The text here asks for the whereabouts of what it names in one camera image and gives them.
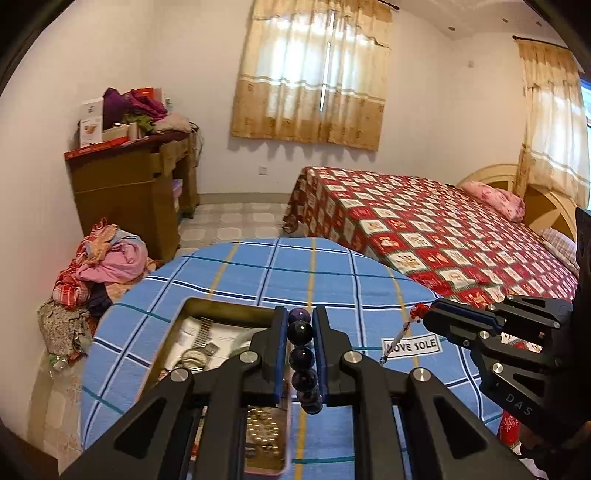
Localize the printed paper leaflet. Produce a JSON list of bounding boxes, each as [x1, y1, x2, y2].
[[173, 318, 259, 370]]

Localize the purple and pink clothes heap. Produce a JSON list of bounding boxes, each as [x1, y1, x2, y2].
[[102, 87, 192, 136]]

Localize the narrow beige patterned curtain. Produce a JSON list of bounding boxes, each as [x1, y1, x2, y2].
[[513, 39, 591, 208]]

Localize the grey patterned cloth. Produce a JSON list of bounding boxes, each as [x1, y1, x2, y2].
[[37, 298, 93, 356]]

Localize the rectangular metal tin box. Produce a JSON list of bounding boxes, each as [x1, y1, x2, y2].
[[139, 296, 293, 476]]

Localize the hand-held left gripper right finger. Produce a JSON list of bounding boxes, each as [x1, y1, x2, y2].
[[313, 305, 536, 480]]

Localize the striped pillow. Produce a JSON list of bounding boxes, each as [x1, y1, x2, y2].
[[540, 229, 579, 273]]

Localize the beaded hairpin with red tassel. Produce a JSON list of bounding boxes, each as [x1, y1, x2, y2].
[[379, 302, 428, 366]]

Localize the brown wooden desk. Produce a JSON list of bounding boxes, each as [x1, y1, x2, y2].
[[65, 131, 200, 264]]

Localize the colourful clothes heap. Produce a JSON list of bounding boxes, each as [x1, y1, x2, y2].
[[53, 219, 155, 319]]

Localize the pink floral pillow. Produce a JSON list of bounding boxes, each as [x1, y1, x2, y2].
[[462, 181, 526, 222]]

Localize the wide beige patterned curtain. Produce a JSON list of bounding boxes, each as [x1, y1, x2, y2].
[[231, 0, 393, 151]]

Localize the silver wristwatch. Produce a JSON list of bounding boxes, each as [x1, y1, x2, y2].
[[178, 316, 218, 372]]

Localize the cream wooden headboard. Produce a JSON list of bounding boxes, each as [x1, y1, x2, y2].
[[457, 164, 578, 243]]

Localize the white cardboard box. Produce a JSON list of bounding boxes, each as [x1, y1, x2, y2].
[[78, 98, 105, 147]]

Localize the flat red box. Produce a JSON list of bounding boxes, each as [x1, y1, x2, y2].
[[65, 137, 130, 161]]

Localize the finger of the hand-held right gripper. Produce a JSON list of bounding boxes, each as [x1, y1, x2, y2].
[[422, 306, 571, 398], [431, 295, 576, 345]]

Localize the bed with red quilt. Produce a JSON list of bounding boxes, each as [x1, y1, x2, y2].
[[281, 166, 580, 448]]

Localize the round table with blue cloth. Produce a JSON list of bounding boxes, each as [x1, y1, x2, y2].
[[79, 237, 509, 480]]

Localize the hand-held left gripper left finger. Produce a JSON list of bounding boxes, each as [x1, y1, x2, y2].
[[60, 305, 290, 480]]

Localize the dark purple bead bracelet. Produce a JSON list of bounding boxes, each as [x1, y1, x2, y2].
[[287, 309, 324, 415]]

